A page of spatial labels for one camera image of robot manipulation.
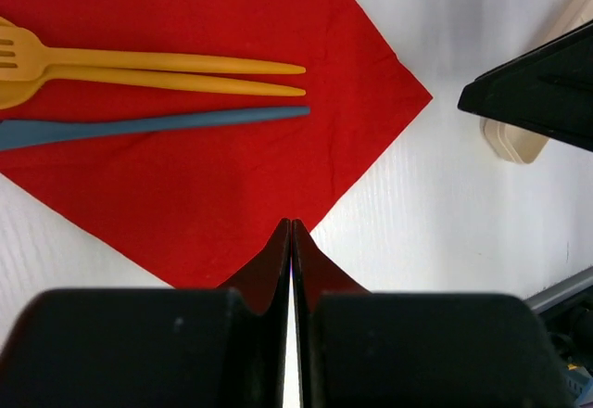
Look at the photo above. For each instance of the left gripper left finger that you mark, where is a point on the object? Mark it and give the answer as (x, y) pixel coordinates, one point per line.
(156, 347)

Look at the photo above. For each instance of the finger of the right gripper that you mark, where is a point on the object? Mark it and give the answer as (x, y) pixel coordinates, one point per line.
(547, 90)

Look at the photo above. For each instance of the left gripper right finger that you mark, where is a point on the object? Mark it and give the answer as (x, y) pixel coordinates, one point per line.
(358, 348)

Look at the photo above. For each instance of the red paper napkin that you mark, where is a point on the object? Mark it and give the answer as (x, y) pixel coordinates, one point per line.
(193, 206)

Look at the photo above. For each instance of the blue plastic knife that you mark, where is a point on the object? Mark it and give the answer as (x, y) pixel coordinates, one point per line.
(17, 134)

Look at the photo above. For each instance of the yellow plastic spoon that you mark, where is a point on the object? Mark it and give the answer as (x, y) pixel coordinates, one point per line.
(15, 93)

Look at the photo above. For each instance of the yellow plastic fork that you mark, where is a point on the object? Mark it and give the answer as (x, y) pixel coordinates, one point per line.
(24, 57)

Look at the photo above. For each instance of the cream utensil case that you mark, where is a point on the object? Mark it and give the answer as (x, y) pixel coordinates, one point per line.
(515, 144)

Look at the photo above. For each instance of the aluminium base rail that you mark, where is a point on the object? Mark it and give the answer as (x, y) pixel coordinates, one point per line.
(561, 291)

